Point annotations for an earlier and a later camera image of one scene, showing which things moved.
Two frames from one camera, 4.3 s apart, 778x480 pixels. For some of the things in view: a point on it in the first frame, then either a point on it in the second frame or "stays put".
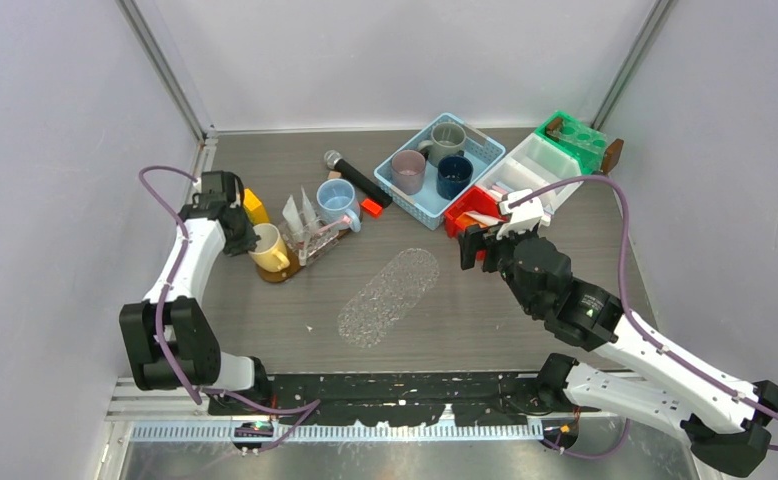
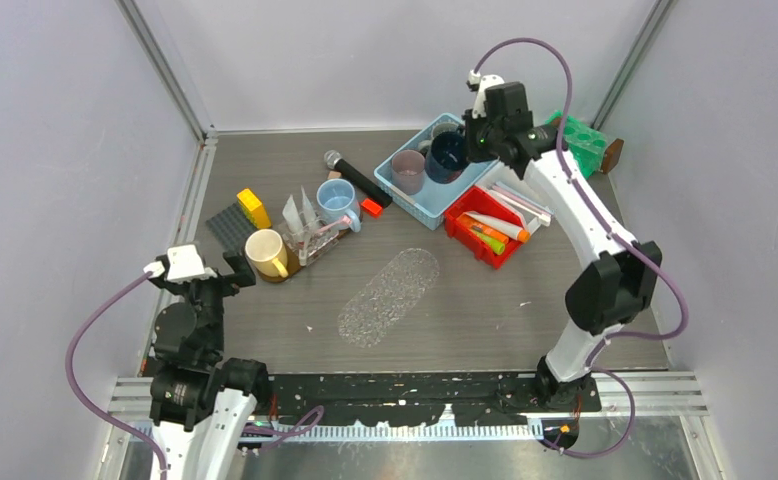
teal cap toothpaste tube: x=308 y=212 stays put
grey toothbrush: x=303 y=252 stays put
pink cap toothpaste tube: x=293 y=220 stays put
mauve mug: x=408 y=168 stays put
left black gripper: x=247 y=242 -> x=230 y=282
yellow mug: x=270 y=253 stays put
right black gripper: x=472 y=239 -> x=470 y=125
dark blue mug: x=454 y=173 -> x=446 y=157
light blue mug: x=336 y=203 stays put
